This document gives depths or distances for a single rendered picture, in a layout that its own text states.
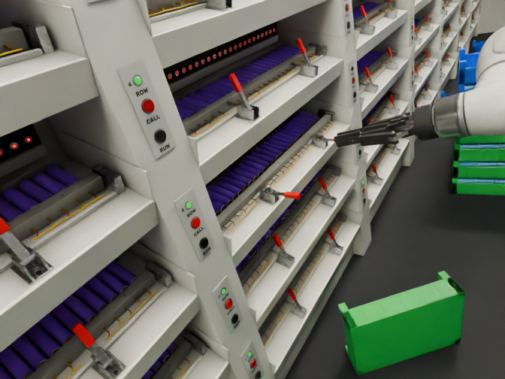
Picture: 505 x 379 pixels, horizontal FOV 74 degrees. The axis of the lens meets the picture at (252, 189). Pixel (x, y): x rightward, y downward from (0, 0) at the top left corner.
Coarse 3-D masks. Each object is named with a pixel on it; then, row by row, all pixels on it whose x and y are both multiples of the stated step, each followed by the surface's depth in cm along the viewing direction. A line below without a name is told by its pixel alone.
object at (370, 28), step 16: (352, 0) 133; (368, 0) 142; (384, 0) 139; (400, 0) 136; (368, 16) 121; (384, 16) 128; (400, 16) 129; (368, 32) 109; (384, 32) 118; (368, 48) 108
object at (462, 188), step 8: (456, 184) 143; (464, 184) 142; (472, 184) 140; (480, 184) 139; (488, 184) 137; (496, 184) 136; (504, 184) 135; (456, 192) 145; (464, 192) 143; (472, 192) 142; (480, 192) 140; (488, 192) 139; (496, 192) 138; (504, 192) 136
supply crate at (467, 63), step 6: (462, 48) 132; (462, 54) 132; (468, 54) 132; (474, 54) 132; (462, 60) 133; (468, 60) 134; (474, 60) 133; (462, 66) 119; (468, 66) 135; (474, 66) 134; (462, 72) 120; (468, 72) 119; (474, 72) 119; (462, 78) 121; (468, 78) 120; (474, 78) 120
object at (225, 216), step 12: (324, 120) 98; (312, 132) 93; (300, 144) 88; (288, 156) 84; (276, 168) 80; (288, 168) 82; (264, 180) 76; (252, 192) 73; (240, 204) 71; (228, 216) 68
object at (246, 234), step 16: (304, 112) 107; (320, 112) 102; (336, 112) 101; (352, 112) 99; (336, 128) 100; (336, 144) 96; (240, 160) 87; (304, 160) 87; (320, 160) 88; (288, 176) 81; (304, 176) 82; (256, 208) 73; (272, 208) 73; (240, 224) 69; (256, 224) 69; (272, 224) 75; (240, 240) 66; (256, 240) 70; (240, 256) 66
